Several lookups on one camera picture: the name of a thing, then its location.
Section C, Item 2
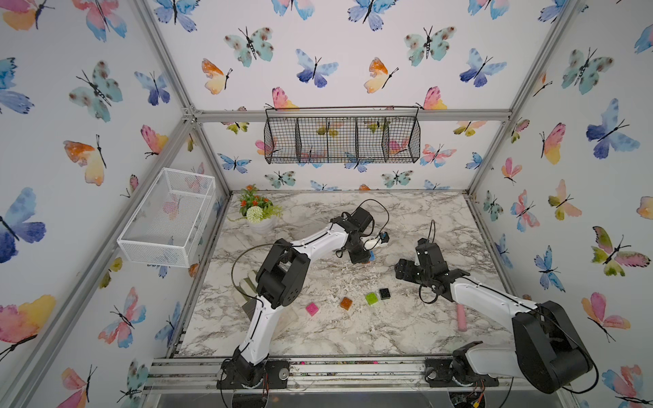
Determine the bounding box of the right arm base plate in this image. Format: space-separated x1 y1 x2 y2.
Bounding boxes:
423 356 499 388

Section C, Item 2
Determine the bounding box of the flower plant white pot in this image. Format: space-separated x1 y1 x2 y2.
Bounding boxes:
230 185 283 236

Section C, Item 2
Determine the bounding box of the green lego brick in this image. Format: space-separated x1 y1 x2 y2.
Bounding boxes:
365 292 379 305

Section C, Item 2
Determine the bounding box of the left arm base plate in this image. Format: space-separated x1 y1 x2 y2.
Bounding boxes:
216 358 290 390

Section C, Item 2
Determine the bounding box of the white mesh basket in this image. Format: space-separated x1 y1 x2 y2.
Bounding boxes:
117 168 216 268

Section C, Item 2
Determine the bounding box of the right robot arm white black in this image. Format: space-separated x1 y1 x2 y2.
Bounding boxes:
394 238 598 394

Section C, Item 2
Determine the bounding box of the aluminium front rail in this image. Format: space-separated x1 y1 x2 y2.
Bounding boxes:
145 355 535 394

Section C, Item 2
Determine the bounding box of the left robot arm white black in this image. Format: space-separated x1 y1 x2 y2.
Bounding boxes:
231 207 374 387

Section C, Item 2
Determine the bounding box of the black wire basket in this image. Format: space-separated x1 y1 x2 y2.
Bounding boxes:
258 106 421 165

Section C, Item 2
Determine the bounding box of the pink lego brick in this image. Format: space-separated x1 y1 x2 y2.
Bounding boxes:
306 303 319 316

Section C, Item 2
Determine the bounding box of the orange lego brick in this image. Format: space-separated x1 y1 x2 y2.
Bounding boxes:
339 297 353 310

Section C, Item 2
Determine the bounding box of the black lego brick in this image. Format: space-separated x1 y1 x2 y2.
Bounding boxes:
379 288 391 300

